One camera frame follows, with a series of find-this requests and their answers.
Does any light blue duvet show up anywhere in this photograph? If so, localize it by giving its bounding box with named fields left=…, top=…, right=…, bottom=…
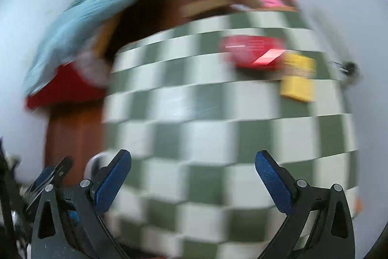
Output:
left=24, top=0, right=158, bottom=96

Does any green white checkered tablecloth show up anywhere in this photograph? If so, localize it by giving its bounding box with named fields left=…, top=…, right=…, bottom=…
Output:
left=101, top=8, right=360, bottom=259

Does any white trash bin black liner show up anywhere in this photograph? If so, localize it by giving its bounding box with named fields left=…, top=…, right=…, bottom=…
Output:
left=83, top=153, right=119, bottom=187

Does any black plug charger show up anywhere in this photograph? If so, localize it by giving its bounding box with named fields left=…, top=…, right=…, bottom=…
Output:
left=341, top=61, right=359, bottom=76

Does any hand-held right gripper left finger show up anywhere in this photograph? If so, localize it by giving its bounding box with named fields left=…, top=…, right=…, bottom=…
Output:
left=30, top=149, right=132, bottom=259

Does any wooden bed frame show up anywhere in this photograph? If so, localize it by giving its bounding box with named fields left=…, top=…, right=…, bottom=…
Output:
left=97, top=16, right=119, bottom=59

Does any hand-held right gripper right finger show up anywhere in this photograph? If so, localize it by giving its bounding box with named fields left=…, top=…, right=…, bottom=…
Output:
left=255, top=150, right=356, bottom=259

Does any red snack packet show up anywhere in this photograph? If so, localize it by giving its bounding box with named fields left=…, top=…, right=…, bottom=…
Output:
left=220, top=34, right=287, bottom=71

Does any yellow small box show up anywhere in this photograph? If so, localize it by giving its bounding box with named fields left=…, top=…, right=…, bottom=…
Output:
left=279, top=75, right=316, bottom=103
left=280, top=53, right=317, bottom=77

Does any red bed sheet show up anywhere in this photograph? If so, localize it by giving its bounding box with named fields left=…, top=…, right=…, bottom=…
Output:
left=26, top=63, right=106, bottom=109

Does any pink patterned cloth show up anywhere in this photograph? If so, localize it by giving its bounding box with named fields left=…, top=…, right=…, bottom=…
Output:
left=79, top=50, right=111, bottom=86

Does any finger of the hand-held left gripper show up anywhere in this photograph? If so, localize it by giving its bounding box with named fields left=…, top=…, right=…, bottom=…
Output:
left=21, top=156, right=74, bottom=211

